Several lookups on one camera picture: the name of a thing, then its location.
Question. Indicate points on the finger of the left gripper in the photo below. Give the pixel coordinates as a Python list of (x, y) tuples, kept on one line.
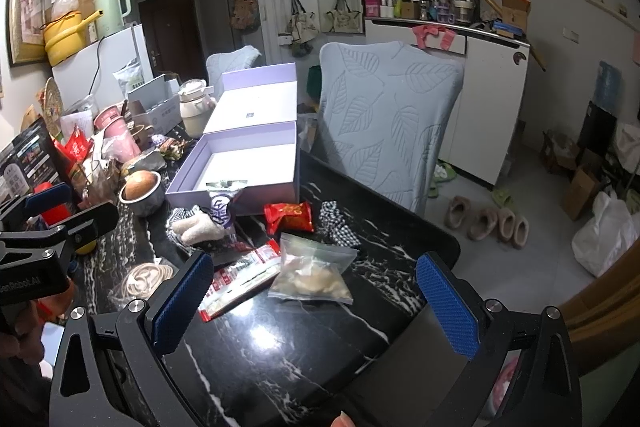
[(83, 228), (19, 209)]

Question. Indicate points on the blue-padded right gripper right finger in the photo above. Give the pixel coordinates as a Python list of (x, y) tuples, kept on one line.
[(458, 308)]

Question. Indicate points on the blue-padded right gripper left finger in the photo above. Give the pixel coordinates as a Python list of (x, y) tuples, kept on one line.
[(174, 304)]

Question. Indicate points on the red white long packet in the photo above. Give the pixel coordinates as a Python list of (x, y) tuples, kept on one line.
[(232, 284)]

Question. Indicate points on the white knitted sock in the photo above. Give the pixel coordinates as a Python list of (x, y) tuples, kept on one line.
[(194, 226)]

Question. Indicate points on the purple white packet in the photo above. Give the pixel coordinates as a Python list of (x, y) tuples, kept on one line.
[(221, 208)]

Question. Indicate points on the clear zip bag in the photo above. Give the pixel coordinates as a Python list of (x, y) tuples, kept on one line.
[(312, 271)]

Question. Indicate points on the black white checkered cloth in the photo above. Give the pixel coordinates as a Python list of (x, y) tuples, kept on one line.
[(334, 227)]

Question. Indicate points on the red snack packet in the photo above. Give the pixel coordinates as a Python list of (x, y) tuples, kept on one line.
[(285, 216)]

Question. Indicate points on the person's left hand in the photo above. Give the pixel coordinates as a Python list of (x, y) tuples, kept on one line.
[(26, 343)]

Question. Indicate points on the yellow smiley ball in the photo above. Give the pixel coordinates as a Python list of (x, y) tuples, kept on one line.
[(87, 248)]

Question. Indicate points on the rubber band bundle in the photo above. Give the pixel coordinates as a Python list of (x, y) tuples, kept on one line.
[(142, 281)]

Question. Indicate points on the bowl with egg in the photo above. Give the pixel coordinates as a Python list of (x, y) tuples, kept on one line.
[(143, 193)]

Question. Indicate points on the beige slippers pair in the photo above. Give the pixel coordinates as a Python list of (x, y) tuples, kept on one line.
[(508, 227)]

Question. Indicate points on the woven round fan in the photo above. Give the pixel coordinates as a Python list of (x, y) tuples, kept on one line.
[(52, 107)]

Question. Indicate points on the pink cup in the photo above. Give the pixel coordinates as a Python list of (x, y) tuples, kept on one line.
[(111, 121)]

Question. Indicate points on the white refrigerator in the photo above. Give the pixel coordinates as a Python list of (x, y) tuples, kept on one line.
[(91, 70)]

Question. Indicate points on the white open carton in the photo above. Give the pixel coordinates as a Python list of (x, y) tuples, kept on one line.
[(156, 104)]

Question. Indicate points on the white plastic bag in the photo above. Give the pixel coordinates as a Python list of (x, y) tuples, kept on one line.
[(610, 232)]

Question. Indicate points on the yellow pot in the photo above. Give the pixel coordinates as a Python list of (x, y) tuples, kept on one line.
[(65, 36)]

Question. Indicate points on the white ceramic jar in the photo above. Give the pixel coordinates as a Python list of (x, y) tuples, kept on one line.
[(196, 106)]

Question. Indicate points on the white cabinet counter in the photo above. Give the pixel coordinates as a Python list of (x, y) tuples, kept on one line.
[(483, 120)]

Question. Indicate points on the lavender gift box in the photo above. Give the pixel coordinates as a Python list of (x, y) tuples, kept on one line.
[(248, 151)]

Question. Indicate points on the gold framed picture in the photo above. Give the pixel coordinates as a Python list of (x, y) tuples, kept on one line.
[(24, 29)]

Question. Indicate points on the leaf-pattern covered chair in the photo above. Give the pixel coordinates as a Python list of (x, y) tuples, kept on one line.
[(383, 113)]

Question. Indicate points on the green electric kettle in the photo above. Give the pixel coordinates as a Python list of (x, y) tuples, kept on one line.
[(112, 18)]

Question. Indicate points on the hanging brown bag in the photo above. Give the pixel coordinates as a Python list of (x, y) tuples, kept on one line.
[(245, 15)]

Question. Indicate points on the pink ribbon bow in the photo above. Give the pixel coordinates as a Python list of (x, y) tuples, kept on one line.
[(443, 36)]

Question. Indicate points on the hanging tote bag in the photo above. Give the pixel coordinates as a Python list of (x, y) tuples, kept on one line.
[(302, 26)]

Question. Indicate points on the cardboard box on counter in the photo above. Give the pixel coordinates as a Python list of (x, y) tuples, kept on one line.
[(515, 13)]

